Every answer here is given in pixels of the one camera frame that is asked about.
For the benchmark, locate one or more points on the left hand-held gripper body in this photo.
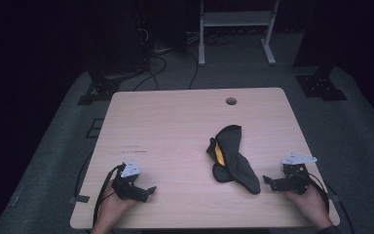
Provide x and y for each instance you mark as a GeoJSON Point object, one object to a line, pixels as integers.
{"type": "Point", "coordinates": [126, 187]}

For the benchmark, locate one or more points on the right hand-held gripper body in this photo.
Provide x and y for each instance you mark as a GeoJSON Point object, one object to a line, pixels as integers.
{"type": "Point", "coordinates": [293, 178]}

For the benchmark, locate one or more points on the grey and yellow cloth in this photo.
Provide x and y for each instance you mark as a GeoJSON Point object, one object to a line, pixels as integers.
{"type": "Point", "coordinates": [237, 162]}

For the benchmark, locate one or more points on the person's left hand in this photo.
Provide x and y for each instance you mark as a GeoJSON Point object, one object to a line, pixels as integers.
{"type": "Point", "coordinates": [112, 208]}

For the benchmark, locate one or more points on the person's right hand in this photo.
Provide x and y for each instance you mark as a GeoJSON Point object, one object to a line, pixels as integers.
{"type": "Point", "coordinates": [310, 206]}

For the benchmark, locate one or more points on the grey tape strip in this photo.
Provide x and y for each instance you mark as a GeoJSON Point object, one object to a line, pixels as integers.
{"type": "Point", "coordinates": [79, 199]}

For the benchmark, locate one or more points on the dark floor outlet plate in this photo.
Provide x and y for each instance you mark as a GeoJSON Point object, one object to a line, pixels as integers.
{"type": "Point", "coordinates": [94, 128]}

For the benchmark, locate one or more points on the black stand base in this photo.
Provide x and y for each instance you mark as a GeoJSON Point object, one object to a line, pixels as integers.
{"type": "Point", "coordinates": [319, 87]}
{"type": "Point", "coordinates": [99, 91]}

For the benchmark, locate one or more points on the white metal stand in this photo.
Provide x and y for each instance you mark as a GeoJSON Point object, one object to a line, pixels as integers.
{"type": "Point", "coordinates": [237, 19]}

